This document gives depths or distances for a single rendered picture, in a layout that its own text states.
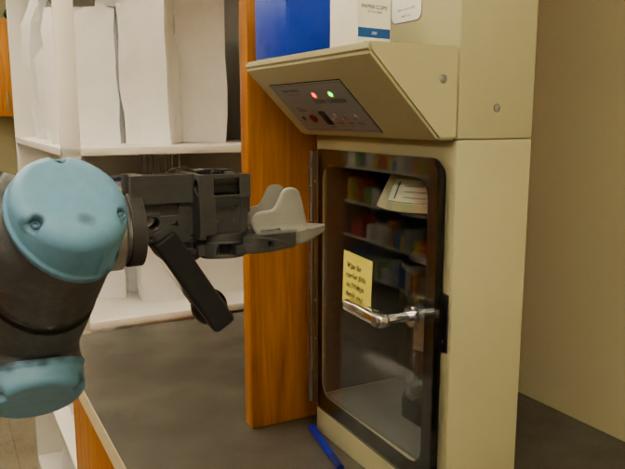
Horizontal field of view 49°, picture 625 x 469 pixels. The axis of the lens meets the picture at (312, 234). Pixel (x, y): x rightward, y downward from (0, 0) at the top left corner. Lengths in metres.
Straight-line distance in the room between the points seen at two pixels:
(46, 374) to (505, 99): 0.56
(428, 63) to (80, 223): 0.44
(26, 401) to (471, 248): 0.49
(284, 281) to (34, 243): 0.70
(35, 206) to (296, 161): 0.69
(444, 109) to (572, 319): 0.60
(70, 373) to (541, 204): 0.93
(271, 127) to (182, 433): 0.50
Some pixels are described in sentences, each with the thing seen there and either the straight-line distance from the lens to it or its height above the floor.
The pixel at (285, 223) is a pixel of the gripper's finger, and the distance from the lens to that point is 0.70.
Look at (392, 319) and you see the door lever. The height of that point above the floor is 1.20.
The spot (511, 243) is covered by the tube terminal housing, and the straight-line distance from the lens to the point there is 0.85.
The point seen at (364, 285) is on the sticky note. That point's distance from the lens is 0.93.
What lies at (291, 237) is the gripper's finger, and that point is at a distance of 0.70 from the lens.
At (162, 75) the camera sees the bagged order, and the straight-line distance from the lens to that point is 1.94.
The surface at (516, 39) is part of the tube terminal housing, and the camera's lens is 0.84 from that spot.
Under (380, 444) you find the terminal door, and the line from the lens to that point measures 0.96.
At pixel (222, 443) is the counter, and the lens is 1.12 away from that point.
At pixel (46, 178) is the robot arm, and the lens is 0.46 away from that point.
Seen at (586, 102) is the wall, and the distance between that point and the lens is 1.22.
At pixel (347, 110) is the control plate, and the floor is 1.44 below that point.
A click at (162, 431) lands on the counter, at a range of 1.18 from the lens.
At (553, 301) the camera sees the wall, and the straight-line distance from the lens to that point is 1.29.
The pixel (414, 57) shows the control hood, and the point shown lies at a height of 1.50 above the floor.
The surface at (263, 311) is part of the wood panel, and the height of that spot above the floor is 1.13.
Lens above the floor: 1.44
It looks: 10 degrees down
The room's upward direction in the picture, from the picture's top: straight up
